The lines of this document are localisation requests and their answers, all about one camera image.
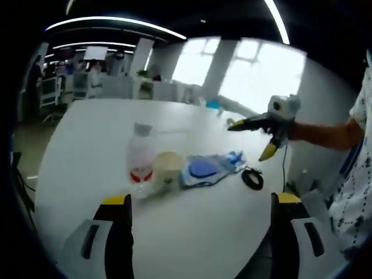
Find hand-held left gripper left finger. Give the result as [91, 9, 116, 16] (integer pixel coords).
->
[62, 193, 134, 279]

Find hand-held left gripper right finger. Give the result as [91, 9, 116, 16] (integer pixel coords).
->
[269, 191, 347, 279]

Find blue tissue pack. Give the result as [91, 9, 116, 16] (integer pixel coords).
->
[223, 149, 248, 166]

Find blue sponge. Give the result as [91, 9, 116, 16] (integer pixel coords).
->
[180, 152, 233, 189]

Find patterned paper cup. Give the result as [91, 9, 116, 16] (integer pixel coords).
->
[152, 151, 184, 194]

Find clear plastic water bottle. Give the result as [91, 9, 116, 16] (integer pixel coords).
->
[127, 121, 156, 200]

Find white tabletop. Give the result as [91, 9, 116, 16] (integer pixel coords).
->
[34, 97, 291, 279]

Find person's right hand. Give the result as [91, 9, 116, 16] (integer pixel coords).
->
[286, 121, 308, 141]

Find white patterned shirt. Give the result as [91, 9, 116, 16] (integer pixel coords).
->
[328, 49, 372, 256]

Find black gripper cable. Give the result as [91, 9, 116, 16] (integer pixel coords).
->
[281, 138, 289, 188]

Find bright wall screen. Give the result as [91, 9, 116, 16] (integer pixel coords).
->
[84, 46, 109, 60]

